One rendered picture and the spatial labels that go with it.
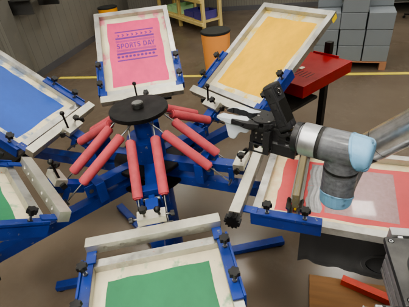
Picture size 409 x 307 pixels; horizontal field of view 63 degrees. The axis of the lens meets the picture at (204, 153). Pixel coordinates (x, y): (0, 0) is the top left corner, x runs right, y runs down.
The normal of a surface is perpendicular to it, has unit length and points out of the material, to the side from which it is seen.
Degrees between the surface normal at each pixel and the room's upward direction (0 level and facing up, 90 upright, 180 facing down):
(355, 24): 90
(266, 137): 82
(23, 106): 32
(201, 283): 0
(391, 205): 1
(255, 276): 0
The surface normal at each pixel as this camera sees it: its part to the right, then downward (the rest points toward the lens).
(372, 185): -0.11, -0.82
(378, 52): -0.30, 0.57
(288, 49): -0.48, -0.47
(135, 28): 0.01, -0.40
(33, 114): 0.42, -0.63
